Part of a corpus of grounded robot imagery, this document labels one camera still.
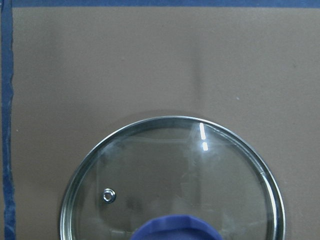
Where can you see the glass lid with blue knob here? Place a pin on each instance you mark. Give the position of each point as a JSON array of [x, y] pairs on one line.
[[172, 177]]

